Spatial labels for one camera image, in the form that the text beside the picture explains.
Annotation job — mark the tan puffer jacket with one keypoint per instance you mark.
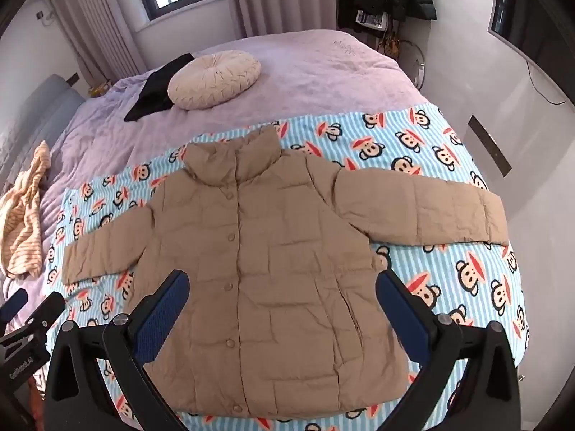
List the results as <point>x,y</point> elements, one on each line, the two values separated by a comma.
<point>278,278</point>

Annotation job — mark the cream striped cloth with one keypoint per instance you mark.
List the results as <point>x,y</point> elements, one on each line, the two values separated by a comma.
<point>24,220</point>

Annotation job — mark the small yellow object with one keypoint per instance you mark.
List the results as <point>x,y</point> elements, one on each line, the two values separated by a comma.
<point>98,90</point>

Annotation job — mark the wall television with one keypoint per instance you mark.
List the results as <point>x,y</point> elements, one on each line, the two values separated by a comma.
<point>525,13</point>

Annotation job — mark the dark wall panel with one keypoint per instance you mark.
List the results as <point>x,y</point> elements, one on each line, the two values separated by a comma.
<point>489,146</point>

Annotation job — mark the striped monkey print blanket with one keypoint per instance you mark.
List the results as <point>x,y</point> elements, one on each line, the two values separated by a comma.
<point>471,305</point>

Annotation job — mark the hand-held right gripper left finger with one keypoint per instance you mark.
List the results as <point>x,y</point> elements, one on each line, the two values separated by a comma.
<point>159,323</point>

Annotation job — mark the wall socket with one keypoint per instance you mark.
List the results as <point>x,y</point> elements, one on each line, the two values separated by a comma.
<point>42,15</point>

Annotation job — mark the round cream cushion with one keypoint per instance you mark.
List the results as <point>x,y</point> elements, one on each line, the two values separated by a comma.
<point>214,78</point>

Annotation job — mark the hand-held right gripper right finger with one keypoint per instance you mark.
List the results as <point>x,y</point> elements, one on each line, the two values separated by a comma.
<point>397,309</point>

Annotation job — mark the black cloth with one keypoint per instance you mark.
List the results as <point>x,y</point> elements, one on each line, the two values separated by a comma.
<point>155,90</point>

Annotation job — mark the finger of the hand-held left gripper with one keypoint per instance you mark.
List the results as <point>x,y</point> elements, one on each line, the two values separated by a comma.
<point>13,307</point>
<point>45,312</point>

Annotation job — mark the standing fan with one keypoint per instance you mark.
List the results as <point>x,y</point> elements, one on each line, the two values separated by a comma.
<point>412,63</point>

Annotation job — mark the purple bed cover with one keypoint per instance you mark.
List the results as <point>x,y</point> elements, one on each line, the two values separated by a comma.
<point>314,72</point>

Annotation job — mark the grey padded headboard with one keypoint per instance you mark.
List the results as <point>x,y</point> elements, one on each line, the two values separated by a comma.
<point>40,107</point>

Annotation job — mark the hanging black coat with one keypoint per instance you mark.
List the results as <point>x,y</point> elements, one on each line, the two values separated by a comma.
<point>373,2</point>

